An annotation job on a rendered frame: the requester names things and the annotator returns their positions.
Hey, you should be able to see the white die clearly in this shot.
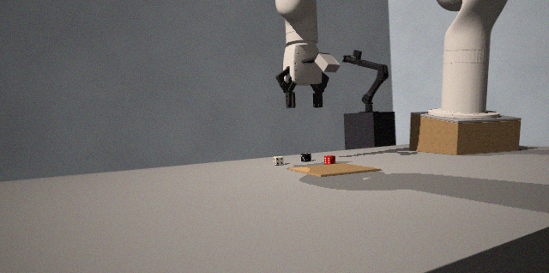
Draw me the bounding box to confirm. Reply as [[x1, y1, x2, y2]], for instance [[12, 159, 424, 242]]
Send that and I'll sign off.
[[273, 156, 283, 166]]

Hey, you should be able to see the tan mat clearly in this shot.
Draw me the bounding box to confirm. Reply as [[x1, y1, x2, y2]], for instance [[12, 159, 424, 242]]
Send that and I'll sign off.
[[288, 163, 381, 177]]

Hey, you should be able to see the red die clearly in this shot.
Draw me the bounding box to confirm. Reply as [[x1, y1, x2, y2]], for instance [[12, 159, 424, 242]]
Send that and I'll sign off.
[[324, 155, 335, 165]]

